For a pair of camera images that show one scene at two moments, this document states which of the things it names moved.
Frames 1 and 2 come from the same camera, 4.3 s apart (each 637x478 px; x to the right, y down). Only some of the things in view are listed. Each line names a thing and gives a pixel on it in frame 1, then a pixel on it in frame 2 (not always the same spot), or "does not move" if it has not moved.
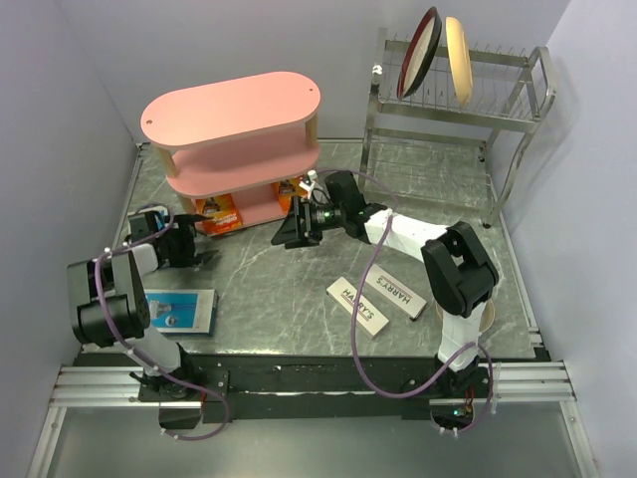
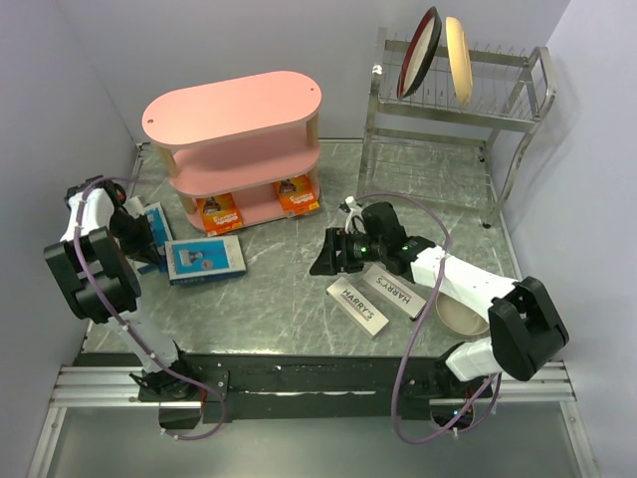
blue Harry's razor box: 184,312 to 203,259
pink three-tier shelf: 242,139 does not move
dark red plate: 419,52 does not move
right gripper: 296,234 to 327,263
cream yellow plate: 459,60 does not move
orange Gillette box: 288,189 does not move
